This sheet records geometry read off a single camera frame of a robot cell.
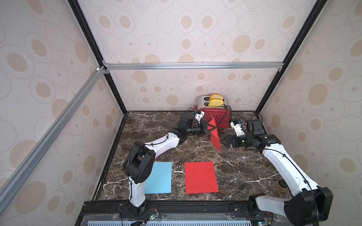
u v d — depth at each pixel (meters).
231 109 1.00
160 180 0.91
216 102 0.99
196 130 0.73
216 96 1.00
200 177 0.85
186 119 0.66
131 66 0.91
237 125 0.72
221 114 0.99
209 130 0.78
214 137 0.78
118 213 0.73
